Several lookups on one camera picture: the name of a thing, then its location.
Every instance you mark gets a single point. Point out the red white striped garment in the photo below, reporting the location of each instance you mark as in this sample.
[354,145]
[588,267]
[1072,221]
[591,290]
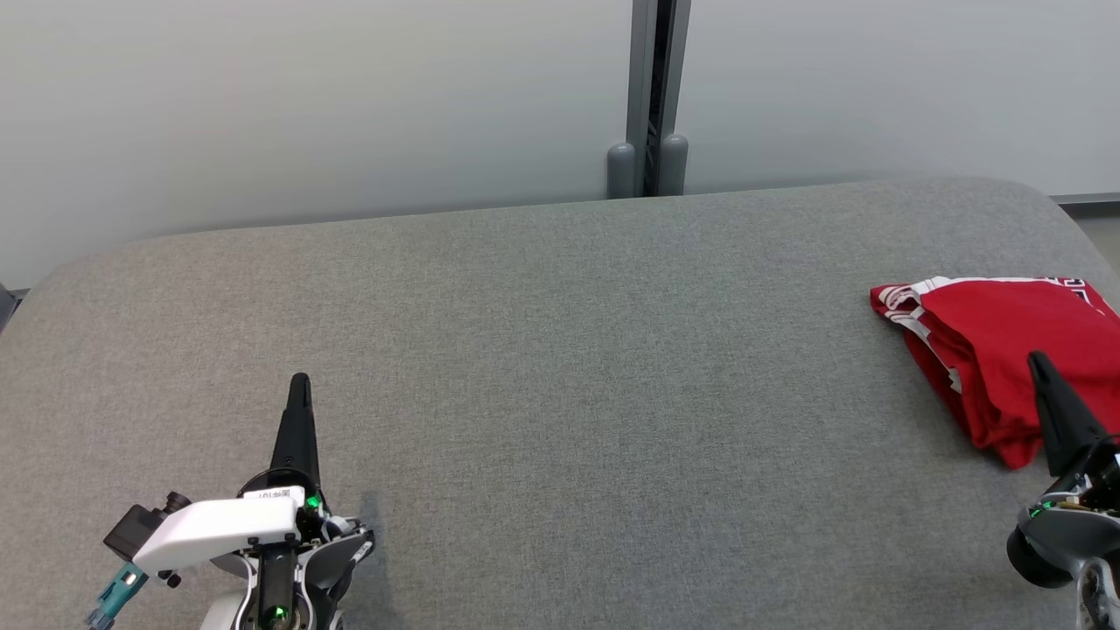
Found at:
[989,350]

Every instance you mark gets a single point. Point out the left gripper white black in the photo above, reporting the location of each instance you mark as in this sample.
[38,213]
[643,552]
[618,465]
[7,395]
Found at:
[219,529]

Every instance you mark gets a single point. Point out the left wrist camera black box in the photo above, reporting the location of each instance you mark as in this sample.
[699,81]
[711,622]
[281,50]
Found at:
[140,529]

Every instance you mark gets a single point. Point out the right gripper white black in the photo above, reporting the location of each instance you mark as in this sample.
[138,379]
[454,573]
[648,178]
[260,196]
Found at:
[1059,534]

